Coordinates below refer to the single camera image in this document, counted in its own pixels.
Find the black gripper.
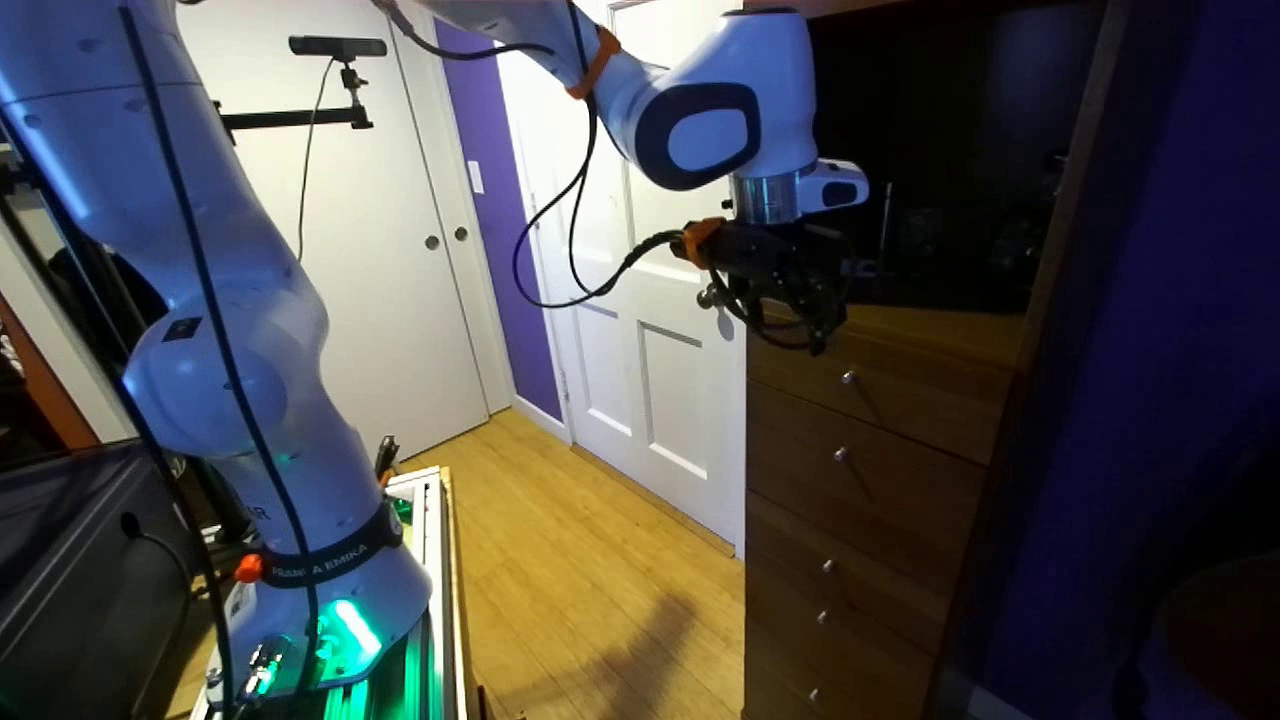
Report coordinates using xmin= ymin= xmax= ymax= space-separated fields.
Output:
xmin=724 ymin=218 xmax=861 ymax=361

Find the brown wooden cabinet drawer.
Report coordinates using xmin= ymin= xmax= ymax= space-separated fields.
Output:
xmin=739 ymin=637 xmax=940 ymax=720
xmin=745 ymin=495 xmax=968 ymax=637
xmin=747 ymin=317 xmax=1029 ymax=471
xmin=747 ymin=388 xmax=1001 ymax=594
xmin=745 ymin=582 xmax=952 ymax=691

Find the white robot base cart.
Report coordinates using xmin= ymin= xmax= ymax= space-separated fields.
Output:
xmin=183 ymin=460 xmax=477 ymax=720

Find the white panel door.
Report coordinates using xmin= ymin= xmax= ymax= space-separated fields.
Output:
xmin=495 ymin=0 xmax=754 ymax=553

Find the brown wooden cabinet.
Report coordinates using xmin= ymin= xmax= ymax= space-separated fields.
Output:
xmin=738 ymin=0 xmax=1142 ymax=720

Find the white closet door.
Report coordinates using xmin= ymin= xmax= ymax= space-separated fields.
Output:
xmin=397 ymin=24 xmax=520 ymax=420
xmin=175 ymin=0 xmax=495 ymax=469

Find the brown wooden furniture piece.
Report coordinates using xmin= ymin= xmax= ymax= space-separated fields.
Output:
xmin=0 ymin=293 xmax=107 ymax=457

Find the black case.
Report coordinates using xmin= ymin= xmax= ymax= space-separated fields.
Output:
xmin=0 ymin=439 xmax=215 ymax=720

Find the orange cable connector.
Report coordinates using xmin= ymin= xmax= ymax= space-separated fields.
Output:
xmin=671 ymin=218 xmax=738 ymax=270

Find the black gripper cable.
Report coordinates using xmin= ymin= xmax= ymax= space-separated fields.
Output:
xmin=377 ymin=0 xmax=701 ymax=317

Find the orange strap on arm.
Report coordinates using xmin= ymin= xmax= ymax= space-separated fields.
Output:
xmin=570 ymin=24 xmax=627 ymax=104

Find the grey camera cable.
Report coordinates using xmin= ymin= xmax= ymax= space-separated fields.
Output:
xmin=292 ymin=56 xmax=340 ymax=265

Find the black stereo camera bar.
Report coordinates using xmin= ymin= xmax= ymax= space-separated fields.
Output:
xmin=284 ymin=34 xmax=392 ymax=65

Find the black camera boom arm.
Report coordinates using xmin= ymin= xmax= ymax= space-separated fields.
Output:
xmin=215 ymin=56 xmax=381 ymax=141

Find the thin black cable on arm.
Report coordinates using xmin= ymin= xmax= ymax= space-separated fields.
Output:
xmin=117 ymin=0 xmax=332 ymax=720

